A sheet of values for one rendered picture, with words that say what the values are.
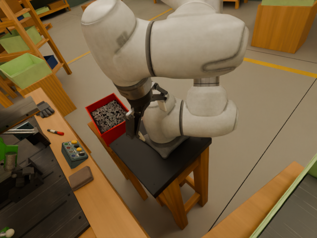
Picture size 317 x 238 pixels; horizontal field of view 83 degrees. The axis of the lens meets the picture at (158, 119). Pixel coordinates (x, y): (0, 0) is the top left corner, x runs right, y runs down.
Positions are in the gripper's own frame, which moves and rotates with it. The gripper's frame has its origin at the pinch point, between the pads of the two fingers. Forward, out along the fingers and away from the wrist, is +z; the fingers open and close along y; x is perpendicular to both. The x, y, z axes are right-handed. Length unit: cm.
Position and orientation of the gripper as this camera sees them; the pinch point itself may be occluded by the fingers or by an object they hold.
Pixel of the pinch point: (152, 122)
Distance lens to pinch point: 65.0
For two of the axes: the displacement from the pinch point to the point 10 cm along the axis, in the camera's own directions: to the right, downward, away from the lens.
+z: 1.8, 4.7, 8.6
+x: 8.0, 4.3, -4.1
